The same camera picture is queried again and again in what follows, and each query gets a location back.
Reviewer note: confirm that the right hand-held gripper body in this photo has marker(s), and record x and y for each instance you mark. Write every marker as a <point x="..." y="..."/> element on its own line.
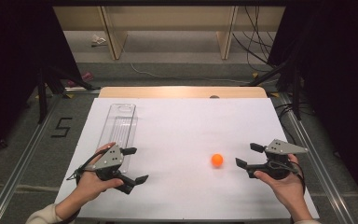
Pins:
<point x="284" y="147"/>

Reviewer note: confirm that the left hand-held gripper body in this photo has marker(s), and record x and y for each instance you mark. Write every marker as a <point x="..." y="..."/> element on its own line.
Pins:
<point x="110" y="160"/>

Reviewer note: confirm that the orange ball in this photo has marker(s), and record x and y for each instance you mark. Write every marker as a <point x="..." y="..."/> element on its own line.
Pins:
<point x="217" y="160"/>

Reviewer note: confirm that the clear plastic tray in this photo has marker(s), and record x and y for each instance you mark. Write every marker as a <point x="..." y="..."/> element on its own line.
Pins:
<point x="118" y="124"/>

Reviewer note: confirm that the person's left hand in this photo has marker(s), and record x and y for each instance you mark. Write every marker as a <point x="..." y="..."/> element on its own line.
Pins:
<point x="90" y="188"/>

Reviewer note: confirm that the person's right hand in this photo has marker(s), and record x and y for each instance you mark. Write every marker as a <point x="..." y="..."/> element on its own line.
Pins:
<point x="287" y="189"/>

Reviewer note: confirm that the white table mat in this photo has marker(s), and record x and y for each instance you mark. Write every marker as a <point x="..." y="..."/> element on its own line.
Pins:
<point x="183" y="130"/>

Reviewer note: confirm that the black metal stand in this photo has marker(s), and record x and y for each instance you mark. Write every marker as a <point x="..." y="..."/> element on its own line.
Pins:
<point x="48" y="84"/>
<point x="287" y="81"/>

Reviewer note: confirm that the pink small object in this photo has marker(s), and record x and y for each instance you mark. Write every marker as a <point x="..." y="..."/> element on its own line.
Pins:
<point x="87" y="76"/>

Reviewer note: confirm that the black curtain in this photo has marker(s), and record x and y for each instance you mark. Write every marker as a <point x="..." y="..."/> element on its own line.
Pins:
<point x="12" y="62"/>
<point x="341" y="77"/>

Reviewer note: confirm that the white crumpled paper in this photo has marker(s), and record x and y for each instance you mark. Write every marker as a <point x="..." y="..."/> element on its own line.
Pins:
<point x="98" y="40"/>

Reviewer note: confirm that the light wooden desk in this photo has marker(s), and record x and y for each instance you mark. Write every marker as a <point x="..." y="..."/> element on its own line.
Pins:
<point x="167" y="17"/>

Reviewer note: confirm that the silver metal floor rail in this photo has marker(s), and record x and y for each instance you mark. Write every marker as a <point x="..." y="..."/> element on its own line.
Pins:
<point x="21" y="161"/>
<point x="318" y="161"/>

